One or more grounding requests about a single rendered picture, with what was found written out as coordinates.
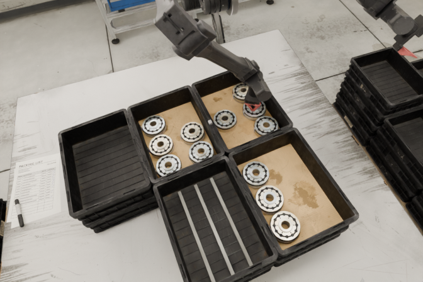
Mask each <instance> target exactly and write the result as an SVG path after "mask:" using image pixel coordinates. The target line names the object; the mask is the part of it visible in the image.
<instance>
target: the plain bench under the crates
mask: <svg viewBox="0 0 423 282"><path fill-rule="evenodd" d="M220 45H221V46H223V47H224V48H226V49H227V50H229V51H230V52H232V53H233V54H235V55H237V56H239V57H243V58H245V57H247V58H248V59H249V60H250V61H252V60H255V61H256V62H257V64H258V66H259V67H260V71H261V72H262V73H263V79H264V81H265V82H266V84H267V85H268V87H269V89H270V91H271V92H272V95H273V96H274V97H275V98H276V100H277V102H278V103H279V104H280V105H281V107H282V109H284V111H285V112H286V114H287V115H288V116H289V118H290V119H291V121H292V122H293V127H295V128H297V129H298V130H299V132H300V133H301V134H302V136H303V137H304V139H305V140H306V141H307V143H308V144H309V146H311V148H312V150H313V151H314V152H315V153H316V155H317V157H318V158H319V159H320V160H321V162H322V164H323V165H324V166H325V167H326V169H327V170H328V171H329V173H330V174H331V176H332V177H333V178H334V180H335V181H336V183H337V184H338V185H339V187H340V188H341V189H342V191H343V192H344V194H345V195H346V196H347V198H348V199H349V201H350V202H351V203H352V205H353V206H354V207H355V209H356V210H357V211H358V213H359V218H358V219H357V220H356V221H355V222H354V223H352V224H350V225H349V228H348V229H347V230H346V231H345V232H343V233H341V235H340V236H339V237H338V238H336V239H334V240H332V241H330V242H328V243H325V244H323V245H321V246H319V247H317V248H315V249H313V250H311V251H309V252H307V253H305V254H303V255H301V256H299V257H297V258H295V259H293V260H291V261H289V262H287V263H285V264H283V265H281V266H279V267H274V266H273V267H272V268H271V270H270V271H269V272H267V273H265V274H263V275H261V276H259V277H257V278H255V279H253V280H251V281H249V282H423V235H422V234H421V232H420V231H419V229H418V228H417V226H416V225H415V223H414V222H413V221H412V219H411V218H410V217H409V215H408V213H407V212H406V211H405V209H404V208H403V206H402V205H401V204H400V202H399V201H398V199H397V198H396V196H395V195H394V194H393V192H392V191H391V189H390V188H389V186H388V185H387V183H386V182H385V180H384V179H383V178H382V176H381V175H380V173H379V172H378V171H377V169H376V167H375V166H374V165H373V163H372V162H371V161H370V159H369V158H368V156H367V155H366V153H365V152H364V150H363V149H362V148H361V146H360V145H359V144H358V142H357V140H356V139H355V138H354V136H353V135H352V133H351V132H350V131H349V129H348V127H347V126H346V125H345V123H344V122H343V120H342V119H341V118H340V116H339V115H338V113H337V112H336V110H335V109H334V107H333V106H332V105H331V103H330V102H329V100H328V99H327V98H326V96H325V94H324V93H323V92H322V90H321V89H320V88H319V86H318V85H317V83H316V82H315V80H314V79H313V77H312V76H311V75H310V73H309V72H308V71H307V69H306V67H305V66H304V65H303V63H302V62H301V60H300V59H299V58H298V56H297V54H296V53H295V52H294V50H293V49H292V47H291V46H290V44H289V43H288V42H287V40H286V39H285V37H284V36H283V34H282V33H281V32H280V30H271V31H267V32H264V33H260V34H257V35H253V36H249V37H245V38H241V39H238V40H234V41H231V42H227V43H222V44H220ZM225 71H227V70H226V69H224V68H223V67H220V66H219V65H217V64H214V63H213V62H210V61H209V60H206V59H204V58H201V57H193V58H192V59H191V60H190V61H188V60H186V59H183V58H181V57H179V56H178V55H177V56H173V57H169V58H166V59H162V60H158V61H155V62H151V63H148V64H143V65H139V66H136V67H131V68H129V69H124V70H119V71H117V72H112V73H109V74H105V75H102V76H98V77H94V78H90V79H86V80H83V81H79V82H75V83H72V84H67V85H64V86H60V87H55V88H53V89H48V90H45V91H41V92H38V93H33V94H29V95H26V96H22V97H19V98H17V103H16V115H15V122H14V134H13V146H12V153H11V165H10V173H9V185H8V197H7V204H6V208H7V209H6V221H5V223H4V235H3V248H2V255H1V272H0V282H183V279H182V276H181V273H180V270H179V266H178V263H177V260H176V257H175V255H174V251H173V249H172V245H171V242H170V240H169V236H168V234H167V230H166V226H165V224H164V221H163V218H162V215H161V211H160V209H159V207H158V208H156V209H154V210H151V211H149V212H147V213H144V214H142V215H140V216H137V217H135V218H133V219H131V220H128V221H126V222H123V223H121V224H119V225H116V226H114V227H111V228H109V229H107V230H104V231H102V232H100V233H98V234H96V233H94V231H93V230H91V229H90V228H87V227H85V226H84V225H83V224H82V221H79V220H78V219H74V218H72V217H71V216H70V215H69V210H68V205H67V197H66V192H65V183H64V175H63V170H62V161H61V156H60V161H59V174H60V205H61V212H59V213H56V214H53V215H50V216H47V217H44V218H41V219H38V220H35V221H32V222H29V223H26V224H24V227H20V226H17V227H14V228H11V222H8V223H7V219H8V211H9V204H10V200H11V193H12V188H13V181H14V169H16V163H17V162H22V161H28V160H31V159H36V158H39V157H45V156H48V155H53V154H58V153H60V148H59V140H58V133H59V132H60V131H62V130H65V129H67V128H70V127H73V126H75V125H78V124H81V123H84V122H86V121H89V120H92V119H95V118H97V117H100V116H103V115H106V114H108V113H111V112H114V111H117V110H120V109H122V108H125V109H126V110H127V108H128V107H129V106H131V105H133V104H136V103H139V102H141V101H145V100H147V99H150V98H153V97H155V96H158V95H161V94H164V93H167V92H169V91H172V90H175V89H177V88H180V87H183V86H187V85H189V86H191V85H192V83H194V82H197V81H200V80H202V79H205V78H207V77H211V76H214V75H216V74H219V73H221V72H225Z"/></svg>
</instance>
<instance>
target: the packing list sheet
mask: <svg viewBox="0 0 423 282"><path fill-rule="evenodd" d="M59 161H60V153H58V154H53V155H48V156H45V157H39V158H36V159H31V160H28V161H22V162H17V163H16V169H14V181H13V188H12V193H11V200H10V204H9V211H8V219H7V223H8V222H11V228H14V227H17V226H20V225H19V221H18V216H17V212H16V207H15V203H14V201H15V199H19V203H20V207H21V212H22V216H23V221H24V224H26V223H29V222H32V221H35V220H38V219H41V218H44V217H47V216H50V215H53V214H56V213H59V212H61V205H60V174H59Z"/></svg>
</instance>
